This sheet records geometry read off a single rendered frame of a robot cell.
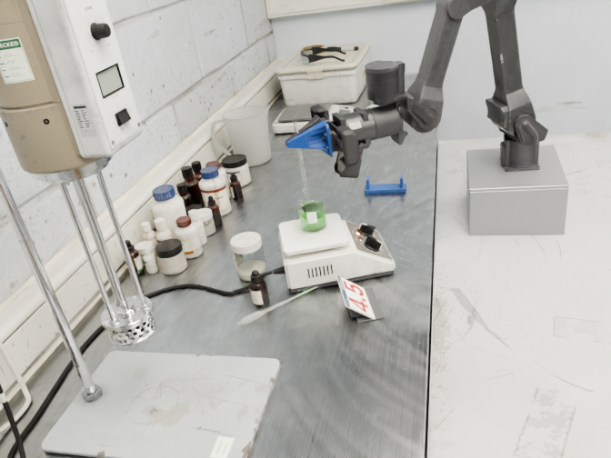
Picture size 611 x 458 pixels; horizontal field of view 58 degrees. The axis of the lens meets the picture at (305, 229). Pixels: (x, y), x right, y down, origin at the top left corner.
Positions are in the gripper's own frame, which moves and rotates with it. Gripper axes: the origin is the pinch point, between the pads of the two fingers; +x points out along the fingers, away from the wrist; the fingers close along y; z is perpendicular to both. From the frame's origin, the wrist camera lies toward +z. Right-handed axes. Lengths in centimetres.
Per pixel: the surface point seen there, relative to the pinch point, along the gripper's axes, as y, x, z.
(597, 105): 87, -141, 46
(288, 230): 0.6, 5.7, 16.9
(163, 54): 63, 19, -9
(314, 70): 104, -32, 13
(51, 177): -29.3, 35.1, -13.1
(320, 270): -8.5, 3.0, 21.4
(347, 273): -9.3, -1.8, 23.2
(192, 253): 15.2, 24.5, 24.0
